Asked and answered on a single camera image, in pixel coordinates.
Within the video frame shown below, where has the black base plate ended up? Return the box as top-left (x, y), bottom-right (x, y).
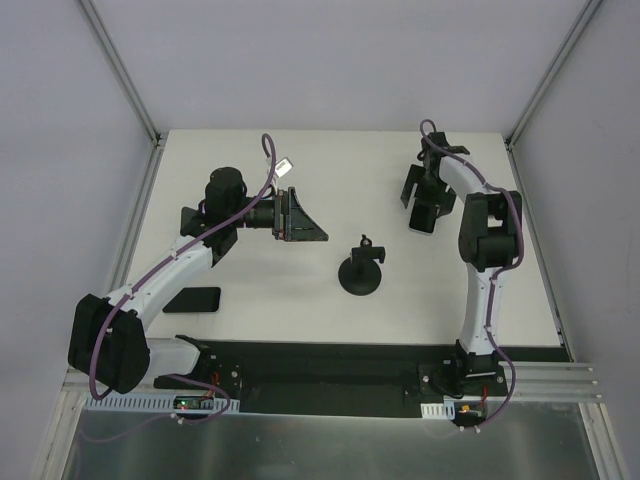
top-left (152, 340), bottom-right (509, 416)

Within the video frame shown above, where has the white cable duct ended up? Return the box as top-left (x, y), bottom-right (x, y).
top-left (420, 402), bottom-right (456, 421)
top-left (85, 393), bottom-right (240, 415)

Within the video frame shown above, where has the right aluminium frame post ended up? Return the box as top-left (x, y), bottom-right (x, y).
top-left (505, 0), bottom-right (606, 151)

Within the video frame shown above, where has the black round phone stand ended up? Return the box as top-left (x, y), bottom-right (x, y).
top-left (338, 234), bottom-right (386, 296)

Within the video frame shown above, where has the left aluminium frame post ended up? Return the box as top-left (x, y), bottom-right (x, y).
top-left (75, 0), bottom-right (161, 145)

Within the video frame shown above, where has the aluminium frame post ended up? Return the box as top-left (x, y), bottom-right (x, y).
top-left (505, 0), bottom-right (606, 151)
top-left (75, 0), bottom-right (161, 145)

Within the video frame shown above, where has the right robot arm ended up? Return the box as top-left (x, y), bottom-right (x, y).
top-left (400, 131), bottom-right (524, 395)

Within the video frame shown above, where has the right white cable duct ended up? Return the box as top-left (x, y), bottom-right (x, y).
top-left (420, 402), bottom-right (456, 421)

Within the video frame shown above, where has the left white cable duct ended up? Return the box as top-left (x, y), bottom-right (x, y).
top-left (85, 393), bottom-right (240, 415)

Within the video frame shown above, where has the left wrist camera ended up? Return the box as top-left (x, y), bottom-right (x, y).
top-left (266, 157), bottom-right (293, 182)

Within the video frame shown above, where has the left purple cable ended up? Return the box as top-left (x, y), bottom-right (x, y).
top-left (88, 133), bottom-right (279, 400)

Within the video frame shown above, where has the silver-edged black phone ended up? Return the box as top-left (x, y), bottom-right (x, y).
top-left (409, 200), bottom-right (436, 235)

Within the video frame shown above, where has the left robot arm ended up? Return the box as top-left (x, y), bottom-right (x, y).
top-left (68, 167), bottom-right (329, 400)

